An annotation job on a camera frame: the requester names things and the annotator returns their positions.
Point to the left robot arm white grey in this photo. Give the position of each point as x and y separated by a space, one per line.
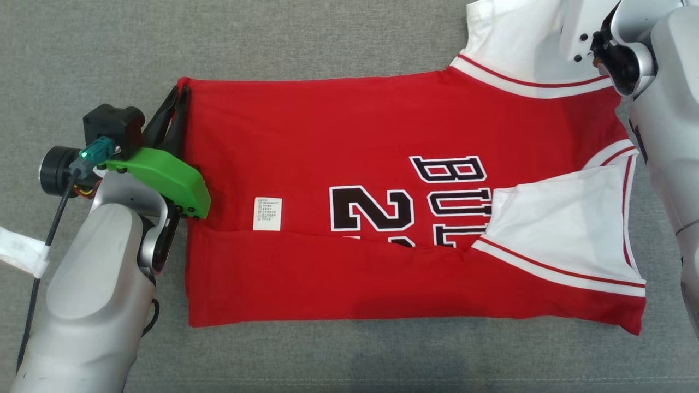
93 305

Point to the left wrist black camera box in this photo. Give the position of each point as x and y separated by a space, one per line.
112 123

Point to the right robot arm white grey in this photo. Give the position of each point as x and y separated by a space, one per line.
666 109

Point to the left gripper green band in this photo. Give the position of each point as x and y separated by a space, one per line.
169 177

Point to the red white Bulls jersey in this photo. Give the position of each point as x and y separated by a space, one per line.
327 136

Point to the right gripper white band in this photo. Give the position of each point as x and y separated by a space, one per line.
581 27

